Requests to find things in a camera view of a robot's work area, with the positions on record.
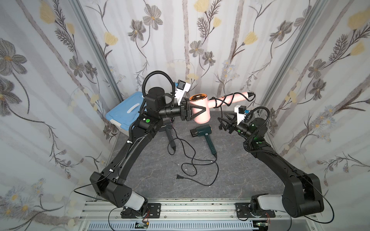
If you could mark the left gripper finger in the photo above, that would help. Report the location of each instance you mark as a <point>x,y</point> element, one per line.
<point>194,107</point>
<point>197,115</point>

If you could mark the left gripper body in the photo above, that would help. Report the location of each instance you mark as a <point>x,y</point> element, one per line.
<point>183,111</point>

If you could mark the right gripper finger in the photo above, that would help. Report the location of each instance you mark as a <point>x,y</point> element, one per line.
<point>224,123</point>
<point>230,118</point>

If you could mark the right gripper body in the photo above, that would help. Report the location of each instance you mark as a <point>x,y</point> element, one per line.
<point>232,125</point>

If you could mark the pink hair dryer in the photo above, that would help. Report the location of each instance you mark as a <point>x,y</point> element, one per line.
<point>209,103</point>

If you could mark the dark green hair dryer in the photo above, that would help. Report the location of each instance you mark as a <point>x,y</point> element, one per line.
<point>205,131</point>

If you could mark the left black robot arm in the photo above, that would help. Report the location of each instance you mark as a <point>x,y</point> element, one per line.
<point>157,105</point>

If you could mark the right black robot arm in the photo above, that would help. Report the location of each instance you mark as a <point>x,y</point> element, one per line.
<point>302,192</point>

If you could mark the black hair dryer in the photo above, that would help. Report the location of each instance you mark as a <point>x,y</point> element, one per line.
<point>188,168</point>

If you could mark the blue lidded storage box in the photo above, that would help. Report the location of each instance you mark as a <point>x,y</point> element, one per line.
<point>126,113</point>

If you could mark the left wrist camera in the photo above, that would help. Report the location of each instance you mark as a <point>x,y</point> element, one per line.
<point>181,88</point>

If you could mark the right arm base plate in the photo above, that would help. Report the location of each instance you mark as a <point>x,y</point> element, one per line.
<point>243,211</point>

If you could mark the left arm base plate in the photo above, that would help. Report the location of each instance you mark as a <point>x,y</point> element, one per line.
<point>148,210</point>

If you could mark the aluminium mounting rail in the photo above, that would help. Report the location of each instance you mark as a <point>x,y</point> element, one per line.
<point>188,215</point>

